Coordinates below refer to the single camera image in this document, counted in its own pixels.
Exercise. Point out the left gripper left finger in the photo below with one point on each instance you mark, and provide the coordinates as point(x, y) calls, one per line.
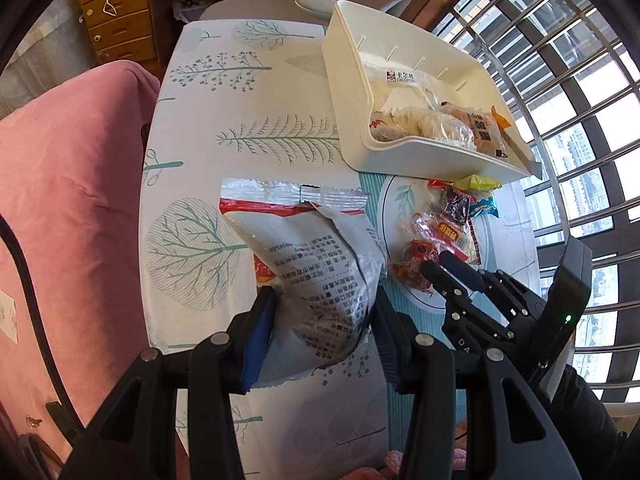
point(226, 363)

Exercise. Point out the teal striped placemat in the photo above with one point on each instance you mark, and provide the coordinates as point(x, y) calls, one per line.
point(427, 312)

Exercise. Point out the blue popcorn snack pack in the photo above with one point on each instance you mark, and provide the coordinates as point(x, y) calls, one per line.
point(485, 205)

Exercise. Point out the white plastic storage bin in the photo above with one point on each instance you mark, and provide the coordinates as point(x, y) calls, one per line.
point(358, 35)

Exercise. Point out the metal window grille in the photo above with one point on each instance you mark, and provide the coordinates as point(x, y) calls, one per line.
point(572, 88)

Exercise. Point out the small pale cracker bag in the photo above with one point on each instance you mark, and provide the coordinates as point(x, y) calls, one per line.
point(422, 123)

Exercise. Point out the green candy pack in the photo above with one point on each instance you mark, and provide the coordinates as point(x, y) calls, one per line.
point(477, 183)

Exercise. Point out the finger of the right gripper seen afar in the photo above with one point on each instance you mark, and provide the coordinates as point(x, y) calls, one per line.
point(463, 321)

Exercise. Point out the pink bed blanket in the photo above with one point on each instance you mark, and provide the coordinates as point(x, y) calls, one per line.
point(77, 371)

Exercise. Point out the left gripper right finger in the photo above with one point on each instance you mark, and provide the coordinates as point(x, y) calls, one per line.
point(418, 365)

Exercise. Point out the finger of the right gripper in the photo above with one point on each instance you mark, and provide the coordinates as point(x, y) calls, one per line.
point(497, 286)

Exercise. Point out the tree pattern tablecloth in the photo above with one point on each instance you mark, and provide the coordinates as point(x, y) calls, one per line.
point(251, 99)

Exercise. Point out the grey printed snack bag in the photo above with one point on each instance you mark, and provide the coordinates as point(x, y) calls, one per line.
point(327, 259)

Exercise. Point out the orange puff snack bag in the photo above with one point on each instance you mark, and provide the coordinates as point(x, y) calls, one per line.
point(489, 129)

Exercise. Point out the red snack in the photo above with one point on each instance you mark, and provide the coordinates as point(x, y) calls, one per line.
point(434, 216)

